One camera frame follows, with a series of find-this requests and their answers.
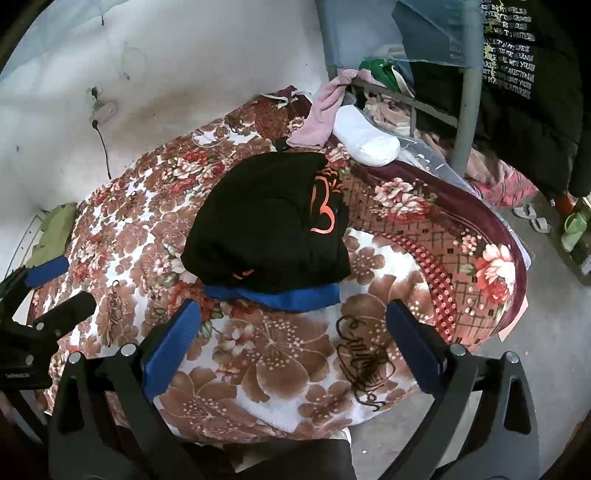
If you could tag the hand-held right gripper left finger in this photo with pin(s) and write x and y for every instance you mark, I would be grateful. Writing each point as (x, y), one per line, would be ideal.
(173, 344)

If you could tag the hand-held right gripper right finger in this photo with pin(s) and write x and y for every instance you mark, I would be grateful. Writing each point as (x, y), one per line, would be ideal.
(413, 344)

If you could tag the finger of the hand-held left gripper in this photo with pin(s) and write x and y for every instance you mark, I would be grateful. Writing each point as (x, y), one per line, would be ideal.
(46, 271)
(69, 309)

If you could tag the blue garment with white letters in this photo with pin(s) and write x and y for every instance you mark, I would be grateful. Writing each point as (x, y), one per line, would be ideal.
(300, 297)

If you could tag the black hoodie with orange print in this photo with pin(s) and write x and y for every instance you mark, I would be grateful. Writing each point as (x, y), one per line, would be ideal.
(258, 221)

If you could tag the pile of clothes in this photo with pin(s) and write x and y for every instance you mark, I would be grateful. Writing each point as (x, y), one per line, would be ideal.
(383, 110)

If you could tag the green cloth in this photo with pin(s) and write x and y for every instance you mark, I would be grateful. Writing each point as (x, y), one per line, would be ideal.
(57, 230)

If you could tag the floral blanket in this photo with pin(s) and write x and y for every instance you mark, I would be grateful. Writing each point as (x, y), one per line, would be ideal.
(258, 350)

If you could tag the white power strip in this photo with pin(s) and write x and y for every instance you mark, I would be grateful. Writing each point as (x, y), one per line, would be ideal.
(105, 110)

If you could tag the white slipper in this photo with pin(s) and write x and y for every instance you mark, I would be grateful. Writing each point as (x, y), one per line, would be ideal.
(524, 212)
(540, 225)

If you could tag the pink floral quilt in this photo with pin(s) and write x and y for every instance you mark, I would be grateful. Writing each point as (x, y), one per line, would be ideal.
(498, 182)

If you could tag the green plastic bag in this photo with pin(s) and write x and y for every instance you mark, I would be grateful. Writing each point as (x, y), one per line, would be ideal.
(573, 230)

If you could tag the white sock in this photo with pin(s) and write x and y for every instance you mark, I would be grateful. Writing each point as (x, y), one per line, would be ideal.
(369, 138)

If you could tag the pink cloth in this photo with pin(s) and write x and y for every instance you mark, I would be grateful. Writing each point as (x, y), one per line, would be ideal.
(323, 115)

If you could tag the black garment with printed text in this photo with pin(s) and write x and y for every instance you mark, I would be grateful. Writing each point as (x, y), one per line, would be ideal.
(521, 115)

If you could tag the light blue net curtain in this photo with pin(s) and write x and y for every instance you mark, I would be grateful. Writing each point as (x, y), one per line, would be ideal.
(429, 32)

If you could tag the blue metal bed frame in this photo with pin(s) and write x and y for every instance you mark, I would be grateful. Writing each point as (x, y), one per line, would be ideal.
(466, 115)

